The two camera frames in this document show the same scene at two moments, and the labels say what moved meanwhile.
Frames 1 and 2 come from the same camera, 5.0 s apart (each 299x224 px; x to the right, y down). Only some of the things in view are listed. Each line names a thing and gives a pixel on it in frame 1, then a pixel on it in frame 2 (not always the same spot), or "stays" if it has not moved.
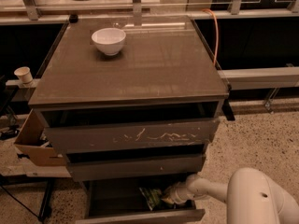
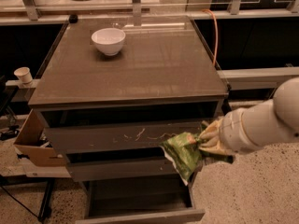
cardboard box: (32, 147) stays
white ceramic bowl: (110, 40) stays
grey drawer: (121, 201) stays
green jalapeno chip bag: (153, 199) → (185, 153)
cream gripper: (178, 192) → (230, 132)
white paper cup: (24, 75) stays
